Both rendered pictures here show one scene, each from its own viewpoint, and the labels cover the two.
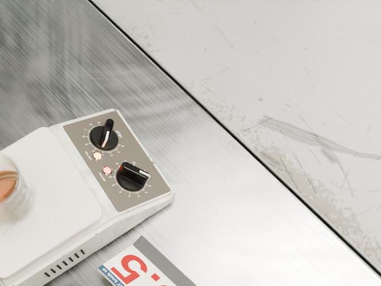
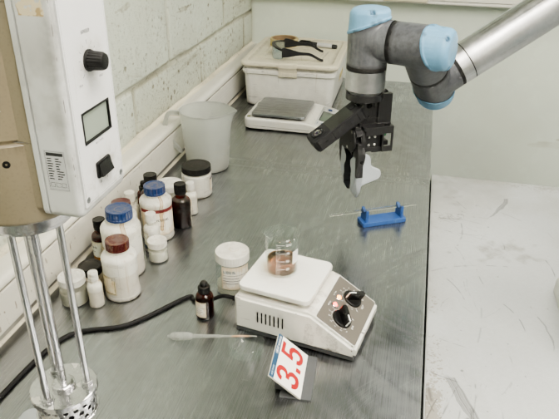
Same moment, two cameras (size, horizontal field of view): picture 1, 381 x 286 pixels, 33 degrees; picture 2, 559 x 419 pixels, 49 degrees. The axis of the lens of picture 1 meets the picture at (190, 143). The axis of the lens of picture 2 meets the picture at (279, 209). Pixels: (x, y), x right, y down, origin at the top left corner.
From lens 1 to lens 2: 57 cm
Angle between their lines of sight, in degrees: 50
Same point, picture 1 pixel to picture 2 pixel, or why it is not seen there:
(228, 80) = (454, 350)
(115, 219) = (311, 317)
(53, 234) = (279, 290)
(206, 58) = (455, 333)
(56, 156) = (319, 273)
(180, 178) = (368, 358)
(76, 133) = (342, 283)
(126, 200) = (327, 319)
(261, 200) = (398, 402)
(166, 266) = (309, 377)
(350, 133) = not seen: outside the picture
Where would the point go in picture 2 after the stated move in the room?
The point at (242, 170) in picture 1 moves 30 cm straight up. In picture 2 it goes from (406, 384) to (432, 199)
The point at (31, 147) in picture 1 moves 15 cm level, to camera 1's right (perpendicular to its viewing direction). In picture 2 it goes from (315, 263) to (381, 308)
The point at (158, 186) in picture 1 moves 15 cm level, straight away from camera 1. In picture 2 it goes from (350, 337) to (405, 294)
